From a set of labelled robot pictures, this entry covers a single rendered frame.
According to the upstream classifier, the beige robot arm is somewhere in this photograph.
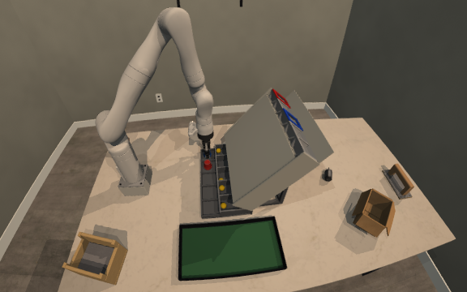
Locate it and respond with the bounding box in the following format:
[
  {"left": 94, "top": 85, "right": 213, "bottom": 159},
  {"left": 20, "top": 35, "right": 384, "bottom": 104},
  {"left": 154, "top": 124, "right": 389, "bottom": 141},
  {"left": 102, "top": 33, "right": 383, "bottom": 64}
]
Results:
[{"left": 95, "top": 7, "right": 213, "bottom": 183}]

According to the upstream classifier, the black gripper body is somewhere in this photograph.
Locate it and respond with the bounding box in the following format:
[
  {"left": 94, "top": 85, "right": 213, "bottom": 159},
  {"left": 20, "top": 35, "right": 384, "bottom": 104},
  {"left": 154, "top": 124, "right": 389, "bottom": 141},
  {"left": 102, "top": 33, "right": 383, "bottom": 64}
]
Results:
[{"left": 197, "top": 132, "right": 214, "bottom": 147}]

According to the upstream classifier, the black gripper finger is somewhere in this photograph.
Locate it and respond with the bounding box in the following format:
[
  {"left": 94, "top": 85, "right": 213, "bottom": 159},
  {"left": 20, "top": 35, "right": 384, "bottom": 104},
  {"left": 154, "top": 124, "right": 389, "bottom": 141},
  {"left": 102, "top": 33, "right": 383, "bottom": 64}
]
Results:
[{"left": 202, "top": 140, "right": 211, "bottom": 159}]

